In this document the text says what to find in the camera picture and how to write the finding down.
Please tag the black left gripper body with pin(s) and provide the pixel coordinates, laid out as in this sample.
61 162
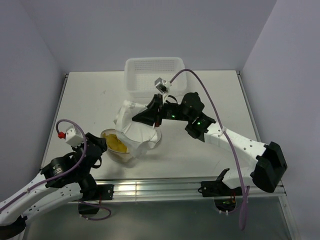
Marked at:
91 138

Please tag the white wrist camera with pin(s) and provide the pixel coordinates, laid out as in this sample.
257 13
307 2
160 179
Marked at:
72 136
163 87

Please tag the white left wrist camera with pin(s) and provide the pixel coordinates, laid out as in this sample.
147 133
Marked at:
72 136

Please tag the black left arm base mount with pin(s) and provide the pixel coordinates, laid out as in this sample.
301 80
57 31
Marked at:
88 207

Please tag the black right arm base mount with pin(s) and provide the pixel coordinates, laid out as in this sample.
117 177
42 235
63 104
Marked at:
224 197

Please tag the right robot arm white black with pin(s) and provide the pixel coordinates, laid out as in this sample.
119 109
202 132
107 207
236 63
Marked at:
266 162

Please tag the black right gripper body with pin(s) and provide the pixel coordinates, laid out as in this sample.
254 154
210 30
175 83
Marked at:
172 111

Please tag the white bra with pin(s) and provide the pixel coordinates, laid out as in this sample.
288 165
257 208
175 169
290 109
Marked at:
137 137

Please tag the yellow bra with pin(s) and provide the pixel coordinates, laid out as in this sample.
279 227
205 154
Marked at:
114 143

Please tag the aluminium mounting rail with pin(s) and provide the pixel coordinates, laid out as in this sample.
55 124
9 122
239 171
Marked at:
126 191

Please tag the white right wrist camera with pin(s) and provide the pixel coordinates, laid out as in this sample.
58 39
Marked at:
163 87

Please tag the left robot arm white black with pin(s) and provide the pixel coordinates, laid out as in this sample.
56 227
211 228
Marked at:
63 180

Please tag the white perforated plastic basket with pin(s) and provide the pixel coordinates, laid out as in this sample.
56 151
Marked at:
140 74

